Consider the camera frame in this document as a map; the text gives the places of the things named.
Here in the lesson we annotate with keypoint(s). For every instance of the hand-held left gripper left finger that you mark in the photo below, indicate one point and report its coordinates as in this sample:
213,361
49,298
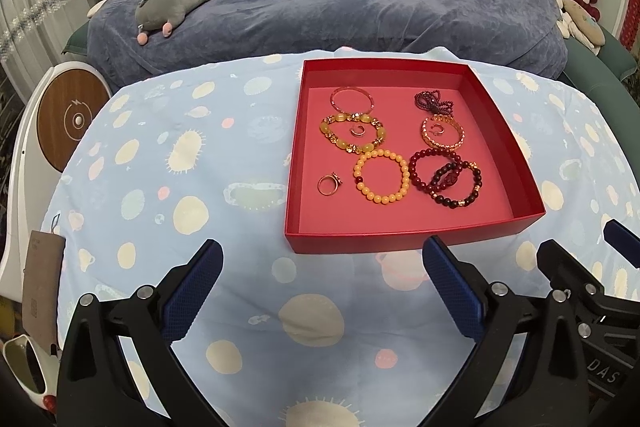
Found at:
195,292

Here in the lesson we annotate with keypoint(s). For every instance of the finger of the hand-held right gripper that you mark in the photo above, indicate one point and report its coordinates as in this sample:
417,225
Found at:
570,269
625,242

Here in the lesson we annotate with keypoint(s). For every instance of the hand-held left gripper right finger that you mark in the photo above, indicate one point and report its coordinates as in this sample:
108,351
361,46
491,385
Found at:
452,292

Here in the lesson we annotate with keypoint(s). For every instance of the rose gold ear cuff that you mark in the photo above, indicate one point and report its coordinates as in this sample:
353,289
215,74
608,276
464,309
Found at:
361,133

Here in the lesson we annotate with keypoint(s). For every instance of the red cardboard box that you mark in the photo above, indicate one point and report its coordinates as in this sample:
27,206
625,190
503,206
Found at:
325,157

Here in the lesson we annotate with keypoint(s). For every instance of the brown cardboard tag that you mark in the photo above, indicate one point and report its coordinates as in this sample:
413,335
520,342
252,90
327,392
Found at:
42,287

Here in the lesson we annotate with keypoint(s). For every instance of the green sofa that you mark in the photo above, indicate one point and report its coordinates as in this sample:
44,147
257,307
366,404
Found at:
600,72

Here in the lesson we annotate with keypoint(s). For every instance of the white device with wooden disc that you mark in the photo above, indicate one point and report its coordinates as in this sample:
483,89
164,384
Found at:
65,122

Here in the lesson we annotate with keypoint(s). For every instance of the red patterned hanging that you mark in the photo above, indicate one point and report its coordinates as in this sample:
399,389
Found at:
631,22

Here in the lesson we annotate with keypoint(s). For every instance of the beige plush toy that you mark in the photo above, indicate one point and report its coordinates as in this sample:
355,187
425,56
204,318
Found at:
582,24

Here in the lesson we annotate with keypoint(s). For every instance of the thin red bangle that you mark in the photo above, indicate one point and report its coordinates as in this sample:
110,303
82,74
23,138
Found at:
350,88

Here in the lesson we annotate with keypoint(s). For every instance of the white curtain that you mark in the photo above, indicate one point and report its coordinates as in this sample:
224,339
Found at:
30,7

